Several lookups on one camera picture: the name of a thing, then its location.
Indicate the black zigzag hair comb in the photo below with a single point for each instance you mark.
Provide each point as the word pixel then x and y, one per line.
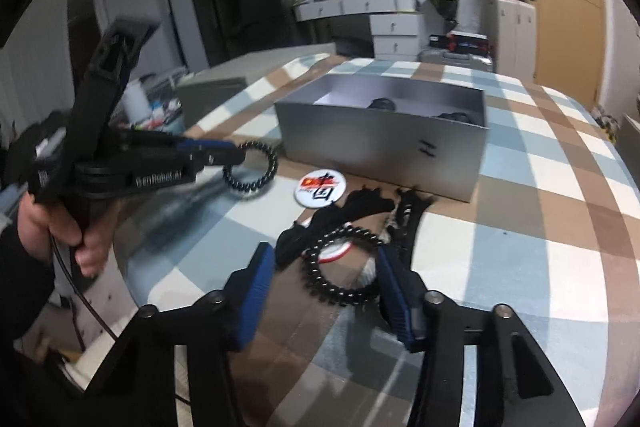
pixel 402 227

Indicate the plaid bed cover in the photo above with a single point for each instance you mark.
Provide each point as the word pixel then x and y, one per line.
pixel 552 230

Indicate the wooden door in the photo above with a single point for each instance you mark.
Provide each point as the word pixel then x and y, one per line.
pixel 570 47

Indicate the person's left hand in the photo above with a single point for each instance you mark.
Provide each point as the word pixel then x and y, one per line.
pixel 38 224

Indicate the black red shoe box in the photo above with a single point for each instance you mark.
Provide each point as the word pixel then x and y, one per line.
pixel 461 43

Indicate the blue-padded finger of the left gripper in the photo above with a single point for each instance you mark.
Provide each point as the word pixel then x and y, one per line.
pixel 206 146

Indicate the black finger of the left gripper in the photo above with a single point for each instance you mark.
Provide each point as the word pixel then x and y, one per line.
pixel 218 157

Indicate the black long hair clip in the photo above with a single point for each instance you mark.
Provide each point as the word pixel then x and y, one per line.
pixel 359 204

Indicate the white bottle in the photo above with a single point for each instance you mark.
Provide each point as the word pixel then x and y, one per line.
pixel 136 104

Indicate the silver aluminium suitcase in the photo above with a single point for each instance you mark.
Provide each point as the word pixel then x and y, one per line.
pixel 466 60

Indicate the grey bed footboard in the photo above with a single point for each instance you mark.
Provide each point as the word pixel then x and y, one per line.
pixel 628 146

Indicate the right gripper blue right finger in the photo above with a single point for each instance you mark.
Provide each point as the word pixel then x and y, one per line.
pixel 402 292

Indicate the grey open cardboard box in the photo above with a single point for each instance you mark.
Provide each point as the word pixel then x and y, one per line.
pixel 328 124

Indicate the red white round badge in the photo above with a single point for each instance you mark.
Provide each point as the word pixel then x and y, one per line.
pixel 320 188

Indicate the white drawer desk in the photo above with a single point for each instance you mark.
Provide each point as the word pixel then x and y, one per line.
pixel 396 27

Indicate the beige upright suitcase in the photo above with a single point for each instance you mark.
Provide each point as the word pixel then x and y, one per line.
pixel 512 35

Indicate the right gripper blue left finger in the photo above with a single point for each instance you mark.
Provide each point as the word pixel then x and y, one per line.
pixel 246 292

